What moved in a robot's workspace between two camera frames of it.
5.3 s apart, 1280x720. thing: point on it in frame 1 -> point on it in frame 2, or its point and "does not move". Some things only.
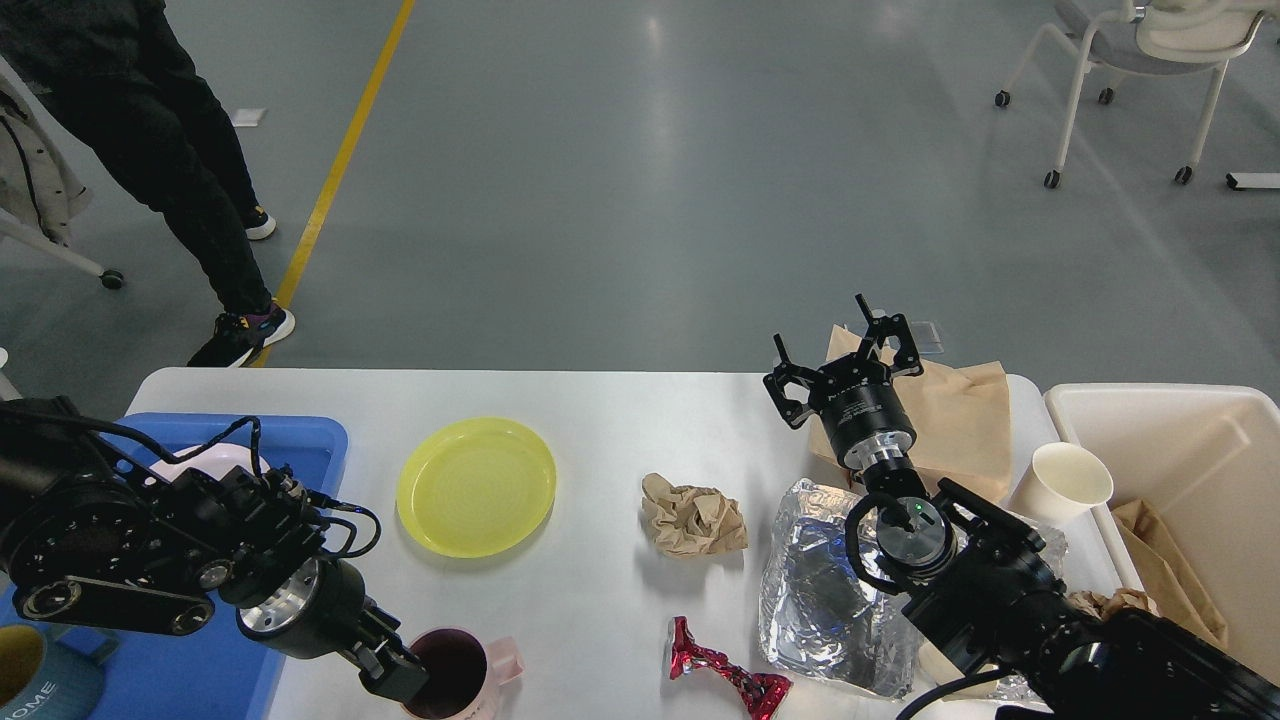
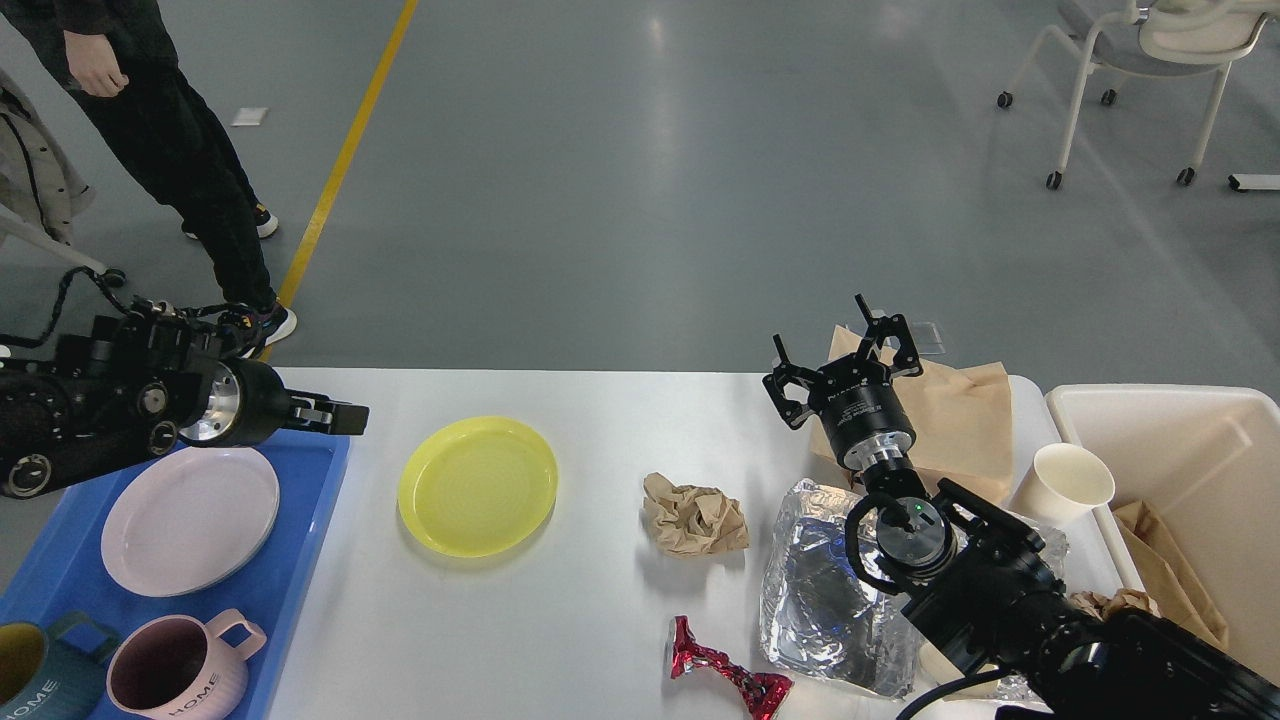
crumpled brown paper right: x=1123 y=598 does not move
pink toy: x=464 y=675 -> x=176 y=667
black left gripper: x=317 y=608 -> x=242 y=402
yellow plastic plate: x=473 y=485 does not move
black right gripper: x=862 y=412 does not move
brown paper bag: x=960 y=415 does not move
